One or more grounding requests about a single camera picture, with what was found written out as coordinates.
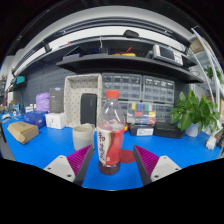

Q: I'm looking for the brown cardboard box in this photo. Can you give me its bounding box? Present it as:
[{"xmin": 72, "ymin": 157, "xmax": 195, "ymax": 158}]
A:
[{"xmin": 7, "ymin": 121, "xmax": 40, "ymax": 145}]

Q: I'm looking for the black rounded object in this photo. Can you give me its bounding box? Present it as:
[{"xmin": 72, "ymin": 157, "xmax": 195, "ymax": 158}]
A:
[{"xmin": 122, "ymin": 29, "xmax": 140, "ymax": 39}]

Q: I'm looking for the dark grey upright box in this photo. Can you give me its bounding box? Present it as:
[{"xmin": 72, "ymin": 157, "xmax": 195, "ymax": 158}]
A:
[{"xmin": 49, "ymin": 87, "xmax": 65, "ymax": 114}]

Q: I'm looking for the white perforated tray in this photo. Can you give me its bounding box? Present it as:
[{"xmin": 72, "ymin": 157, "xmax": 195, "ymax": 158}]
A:
[{"xmin": 63, "ymin": 73, "xmax": 103, "ymax": 129}]

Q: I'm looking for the yellow tool with red leads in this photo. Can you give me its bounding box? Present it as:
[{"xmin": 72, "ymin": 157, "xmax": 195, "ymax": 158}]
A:
[{"xmin": 111, "ymin": 46, "xmax": 137, "ymax": 57}]

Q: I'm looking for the white power adapter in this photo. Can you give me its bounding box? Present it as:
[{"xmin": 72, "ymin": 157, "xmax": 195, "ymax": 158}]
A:
[{"xmin": 205, "ymin": 135, "xmax": 218, "ymax": 151}]

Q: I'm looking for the drawer cabinet with coloured parts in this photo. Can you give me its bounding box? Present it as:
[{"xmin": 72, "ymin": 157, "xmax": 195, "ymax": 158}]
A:
[{"xmin": 127, "ymin": 101, "xmax": 157, "ymax": 126}]

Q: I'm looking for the purple plastic bag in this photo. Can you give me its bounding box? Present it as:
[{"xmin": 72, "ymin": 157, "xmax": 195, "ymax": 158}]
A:
[{"xmin": 35, "ymin": 92, "xmax": 51, "ymax": 113}]

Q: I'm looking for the white cardboard box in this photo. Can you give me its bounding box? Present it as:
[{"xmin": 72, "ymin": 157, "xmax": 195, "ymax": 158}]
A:
[{"xmin": 45, "ymin": 112, "xmax": 67, "ymax": 130}]

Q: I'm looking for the flat black case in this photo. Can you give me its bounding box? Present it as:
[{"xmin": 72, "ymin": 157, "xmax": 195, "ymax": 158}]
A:
[{"xmin": 153, "ymin": 121, "xmax": 185, "ymax": 140}]

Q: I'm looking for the flat round red coaster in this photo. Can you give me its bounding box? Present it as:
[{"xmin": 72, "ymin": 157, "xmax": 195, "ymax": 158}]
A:
[{"xmin": 119, "ymin": 149, "xmax": 136, "ymax": 164}]

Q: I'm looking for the beige ceramic mug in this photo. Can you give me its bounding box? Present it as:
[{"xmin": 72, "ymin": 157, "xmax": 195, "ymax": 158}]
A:
[{"xmin": 72, "ymin": 123, "xmax": 96, "ymax": 152}]

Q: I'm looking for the blue cardboard box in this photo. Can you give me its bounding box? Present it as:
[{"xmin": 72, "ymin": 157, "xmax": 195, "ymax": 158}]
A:
[{"xmin": 23, "ymin": 110, "xmax": 47, "ymax": 129}]

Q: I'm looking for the teal object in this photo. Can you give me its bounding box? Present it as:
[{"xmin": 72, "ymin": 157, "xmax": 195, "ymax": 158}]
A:
[{"xmin": 14, "ymin": 75, "xmax": 26, "ymax": 86}]

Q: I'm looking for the red-capped clear drink bottle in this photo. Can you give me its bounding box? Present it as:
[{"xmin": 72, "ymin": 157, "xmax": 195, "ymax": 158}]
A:
[{"xmin": 96, "ymin": 89, "xmax": 126, "ymax": 176}]

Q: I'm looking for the white metal shelf unit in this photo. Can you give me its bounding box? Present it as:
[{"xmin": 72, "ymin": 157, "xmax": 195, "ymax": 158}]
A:
[{"xmin": 191, "ymin": 26, "xmax": 224, "ymax": 111}]

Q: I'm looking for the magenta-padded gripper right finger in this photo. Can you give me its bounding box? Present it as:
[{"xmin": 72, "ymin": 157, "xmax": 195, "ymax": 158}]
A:
[{"xmin": 132, "ymin": 144, "xmax": 182, "ymax": 187}]

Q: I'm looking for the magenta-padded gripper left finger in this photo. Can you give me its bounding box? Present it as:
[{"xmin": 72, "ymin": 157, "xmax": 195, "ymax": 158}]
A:
[{"xmin": 43, "ymin": 144, "xmax": 95, "ymax": 187}]

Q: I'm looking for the black box with white label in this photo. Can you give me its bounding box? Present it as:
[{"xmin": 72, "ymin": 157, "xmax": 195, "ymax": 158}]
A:
[{"xmin": 129, "ymin": 123, "xmax": 155, "ymax": 137}]

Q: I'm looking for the green potted plant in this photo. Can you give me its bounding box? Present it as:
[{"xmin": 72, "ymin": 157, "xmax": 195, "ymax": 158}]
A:
[{"xmin": 169, "ymin": 89, "xmax": 221, "ymax": 138}]

